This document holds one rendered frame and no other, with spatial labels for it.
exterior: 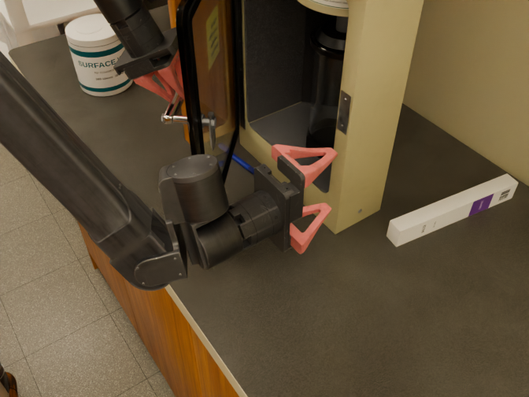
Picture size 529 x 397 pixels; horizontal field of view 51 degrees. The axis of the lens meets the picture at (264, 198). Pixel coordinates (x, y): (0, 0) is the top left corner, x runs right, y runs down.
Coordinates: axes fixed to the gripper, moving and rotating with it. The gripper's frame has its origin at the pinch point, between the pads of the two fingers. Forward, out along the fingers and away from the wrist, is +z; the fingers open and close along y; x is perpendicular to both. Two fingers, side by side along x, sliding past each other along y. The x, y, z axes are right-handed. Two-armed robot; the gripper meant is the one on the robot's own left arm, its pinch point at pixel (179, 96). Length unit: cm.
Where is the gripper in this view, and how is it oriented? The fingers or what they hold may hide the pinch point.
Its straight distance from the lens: 87.8
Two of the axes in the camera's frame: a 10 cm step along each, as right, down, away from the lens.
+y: -9.0, 2.1, 3.9
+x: -1.5, 6.9, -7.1
